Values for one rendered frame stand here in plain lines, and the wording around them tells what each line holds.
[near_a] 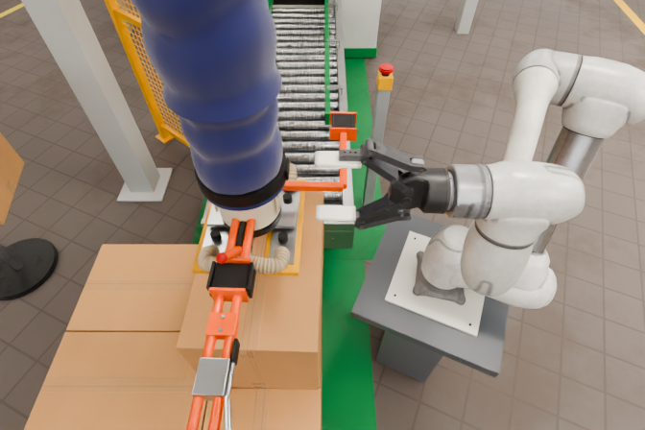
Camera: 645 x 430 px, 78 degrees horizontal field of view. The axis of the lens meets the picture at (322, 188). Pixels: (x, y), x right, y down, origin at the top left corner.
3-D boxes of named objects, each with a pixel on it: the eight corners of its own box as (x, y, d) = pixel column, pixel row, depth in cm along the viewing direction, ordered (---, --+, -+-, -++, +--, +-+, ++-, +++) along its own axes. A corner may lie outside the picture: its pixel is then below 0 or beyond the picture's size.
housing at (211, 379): (203, 363, 83) (198, 356, 80) (235, 365, 83) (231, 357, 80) (195, 400, 79) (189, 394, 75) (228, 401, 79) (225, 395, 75)
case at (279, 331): (235, 243, 181) (218, 185, 150) (323, 246, 180) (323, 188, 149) (206, 386, 142) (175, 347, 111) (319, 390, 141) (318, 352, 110)
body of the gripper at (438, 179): (457, 191, 60) (394, 190, 60) (443, 225, 66) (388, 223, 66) (448, 156, 64) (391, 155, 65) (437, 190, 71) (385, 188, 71)
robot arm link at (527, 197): (501, 186, 58) (478, 249, 66) (609, 189, 57) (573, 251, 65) (480, 147, 66) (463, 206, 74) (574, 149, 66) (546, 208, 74)
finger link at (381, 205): (404, 181, 67) (409, 186, 68) (352, 207, 73) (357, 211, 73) (407, 200, 64) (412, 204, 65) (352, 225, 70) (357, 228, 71)
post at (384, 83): (362, 201, 266) (377, 69, 190) (371, 201, 266) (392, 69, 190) (362, 208, 262) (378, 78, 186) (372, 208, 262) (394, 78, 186)
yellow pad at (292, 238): (275, 181, 130) (274, 171, 126) (306, 182, 130) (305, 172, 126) (262, 275, 108) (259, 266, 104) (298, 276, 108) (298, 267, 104)
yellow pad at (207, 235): (218, 179, 130) (214, 169, 126) (248, 180, 130) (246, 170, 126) (192, 274, 108) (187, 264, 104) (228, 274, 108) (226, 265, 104)
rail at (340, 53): (334, 17, 347) (334, -5, 333) (340, 17, 347) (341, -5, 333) (342, 243, 197) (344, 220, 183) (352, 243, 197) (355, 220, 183)
